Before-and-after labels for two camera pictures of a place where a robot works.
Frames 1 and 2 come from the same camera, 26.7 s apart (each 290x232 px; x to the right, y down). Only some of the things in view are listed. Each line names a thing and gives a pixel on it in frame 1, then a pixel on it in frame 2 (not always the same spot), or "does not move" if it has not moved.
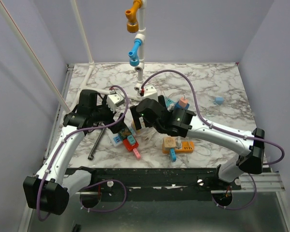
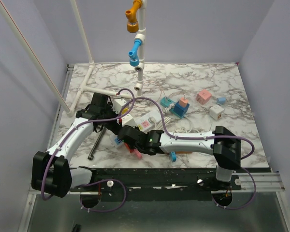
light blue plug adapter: x=173 y=155 does not move
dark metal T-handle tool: x=91 y=156 does not move
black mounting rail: x=156 y=183 does not move
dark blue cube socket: x=177 y=106 does not move
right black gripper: x=136 y=115 -> x=136 y=128
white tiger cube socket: x=142 y=122 -> x=216 y=112
